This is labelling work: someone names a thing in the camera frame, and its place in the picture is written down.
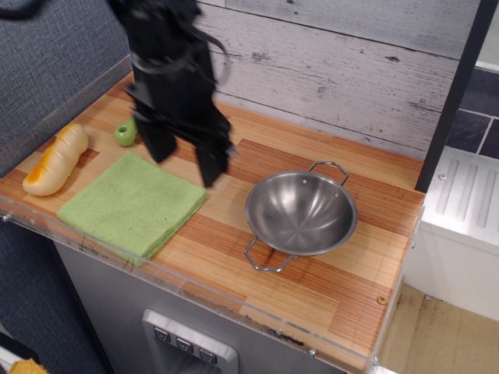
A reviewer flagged white toy sink unit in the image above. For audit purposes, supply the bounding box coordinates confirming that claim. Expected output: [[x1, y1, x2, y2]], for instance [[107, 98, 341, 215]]
[[403, 147, 498, 320]]

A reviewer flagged green handled grey toy spatula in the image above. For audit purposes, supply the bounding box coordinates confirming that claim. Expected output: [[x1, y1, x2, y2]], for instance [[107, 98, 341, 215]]
[[113, 116, 138, 147]]

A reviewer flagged yellow toy bread loaf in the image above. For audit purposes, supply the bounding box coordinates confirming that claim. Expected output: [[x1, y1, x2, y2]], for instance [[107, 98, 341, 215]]
[[23, 123, 88, 196]]

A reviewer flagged grey toy fridge dispenser panel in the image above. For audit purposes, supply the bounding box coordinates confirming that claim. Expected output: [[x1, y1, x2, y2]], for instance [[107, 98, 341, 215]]
[[142, 309, 239, 373]]

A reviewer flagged clear acrylic front guard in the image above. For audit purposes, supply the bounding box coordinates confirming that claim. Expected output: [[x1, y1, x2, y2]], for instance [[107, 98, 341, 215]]
[[1, 198, 380, 373]]

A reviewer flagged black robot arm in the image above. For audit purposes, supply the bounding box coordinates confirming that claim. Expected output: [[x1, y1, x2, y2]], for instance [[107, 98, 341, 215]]
[[109, 1, 233, 187]]

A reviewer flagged black right vertical post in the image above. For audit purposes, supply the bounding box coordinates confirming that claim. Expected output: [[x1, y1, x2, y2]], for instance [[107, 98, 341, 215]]
[[415, 0, 498, 192]]

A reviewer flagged silver metal bowl with handles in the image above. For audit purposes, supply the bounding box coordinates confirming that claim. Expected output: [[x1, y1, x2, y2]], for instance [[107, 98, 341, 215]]
[[244, 161, 358, 273]]

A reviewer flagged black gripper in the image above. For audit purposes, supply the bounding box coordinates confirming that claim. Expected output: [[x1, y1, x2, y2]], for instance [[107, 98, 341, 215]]
[[126, 26, 232, 188]]

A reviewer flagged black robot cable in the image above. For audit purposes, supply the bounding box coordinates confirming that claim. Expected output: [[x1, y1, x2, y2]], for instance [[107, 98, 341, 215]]
[[0, 0, 233, 85]]

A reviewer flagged green folded cloth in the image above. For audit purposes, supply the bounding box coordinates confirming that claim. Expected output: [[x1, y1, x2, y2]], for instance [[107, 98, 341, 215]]
[[57, 151, 207, 266]]

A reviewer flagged yellow object bottom left corner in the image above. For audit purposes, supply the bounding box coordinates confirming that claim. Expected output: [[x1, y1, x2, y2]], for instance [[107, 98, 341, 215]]
[[9, 359, 48, 374]]

